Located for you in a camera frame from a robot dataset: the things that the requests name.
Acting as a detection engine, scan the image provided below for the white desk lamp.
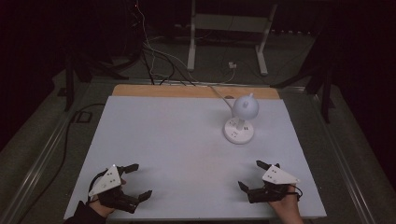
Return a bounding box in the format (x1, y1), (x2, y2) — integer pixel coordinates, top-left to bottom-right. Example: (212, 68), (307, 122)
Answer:
(222, 92), (261, 146)

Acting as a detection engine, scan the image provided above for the white metal stand frame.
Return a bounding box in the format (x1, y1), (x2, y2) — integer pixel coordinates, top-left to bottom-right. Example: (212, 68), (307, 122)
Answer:
(186, 0), (278, 77)

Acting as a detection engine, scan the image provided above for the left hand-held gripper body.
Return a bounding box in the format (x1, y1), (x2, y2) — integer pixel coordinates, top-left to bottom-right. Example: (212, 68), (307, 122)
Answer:
(88, 164), (140, 215)

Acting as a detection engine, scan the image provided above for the bundle of black cables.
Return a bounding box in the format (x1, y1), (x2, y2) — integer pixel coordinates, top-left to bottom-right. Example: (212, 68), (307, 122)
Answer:
(141, 46), (197, 87)

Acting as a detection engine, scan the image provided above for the metal floor rail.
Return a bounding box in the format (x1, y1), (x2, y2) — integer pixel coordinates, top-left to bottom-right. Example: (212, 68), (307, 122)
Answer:
(312, 92), (379, 224)
(0, 118), (82, 224)

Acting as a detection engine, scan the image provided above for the white table mat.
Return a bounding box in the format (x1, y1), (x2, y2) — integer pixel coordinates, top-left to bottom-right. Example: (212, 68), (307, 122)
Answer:
(63, 95), (328, 221)

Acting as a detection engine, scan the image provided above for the white lamp cable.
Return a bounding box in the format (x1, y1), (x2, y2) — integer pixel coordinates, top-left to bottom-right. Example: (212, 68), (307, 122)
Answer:
(210, 85), (235, 112)

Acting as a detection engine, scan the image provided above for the person's left hand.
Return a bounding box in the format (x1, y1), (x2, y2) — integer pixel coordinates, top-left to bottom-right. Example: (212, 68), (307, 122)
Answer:
(92, 198), (118, 219)

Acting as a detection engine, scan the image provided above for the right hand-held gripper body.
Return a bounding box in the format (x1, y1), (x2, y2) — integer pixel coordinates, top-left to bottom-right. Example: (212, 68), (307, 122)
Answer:
(247, 164), (301, 205)

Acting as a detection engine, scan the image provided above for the black tripod stand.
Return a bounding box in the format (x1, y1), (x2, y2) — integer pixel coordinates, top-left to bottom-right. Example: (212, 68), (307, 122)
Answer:
(57, 46), (130, 113)
(270, 27), (339, 124)

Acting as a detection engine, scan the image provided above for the person's dark left sleeve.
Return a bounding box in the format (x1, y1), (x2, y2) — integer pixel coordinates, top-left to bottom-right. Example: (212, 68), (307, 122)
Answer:
(63, 201), (107, 224)

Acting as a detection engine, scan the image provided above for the person's right hand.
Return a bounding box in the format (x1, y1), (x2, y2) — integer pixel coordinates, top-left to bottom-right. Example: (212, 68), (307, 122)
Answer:
(268, 185), (305, 224)

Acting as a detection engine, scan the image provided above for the black floor cable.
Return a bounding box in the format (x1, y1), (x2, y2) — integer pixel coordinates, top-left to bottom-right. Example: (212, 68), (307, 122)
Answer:
(17, 103), (106, 224)

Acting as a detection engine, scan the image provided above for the thin white cable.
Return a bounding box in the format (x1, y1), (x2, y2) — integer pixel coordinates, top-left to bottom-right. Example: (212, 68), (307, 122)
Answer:
(135, 0), (200, 83)

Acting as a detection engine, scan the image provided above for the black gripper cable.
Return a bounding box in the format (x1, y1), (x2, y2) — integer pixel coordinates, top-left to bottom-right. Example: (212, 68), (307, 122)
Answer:
(287, 184), (304, 202)
(87, 170), (108, 203)

